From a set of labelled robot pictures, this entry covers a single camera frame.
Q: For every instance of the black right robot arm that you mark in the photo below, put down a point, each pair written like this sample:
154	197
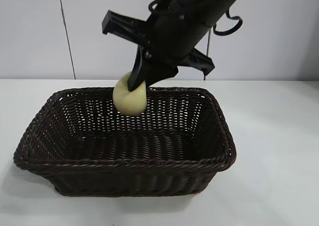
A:
211	1

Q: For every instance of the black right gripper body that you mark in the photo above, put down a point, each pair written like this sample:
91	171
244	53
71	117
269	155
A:
174	36

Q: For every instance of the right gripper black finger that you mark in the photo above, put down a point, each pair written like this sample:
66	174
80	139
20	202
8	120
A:
162	72
137	73

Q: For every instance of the pale yellow egg yolk pastry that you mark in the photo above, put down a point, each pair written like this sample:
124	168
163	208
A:
129	103

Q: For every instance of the dark brown woven basket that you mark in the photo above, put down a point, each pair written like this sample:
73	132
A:
124	166

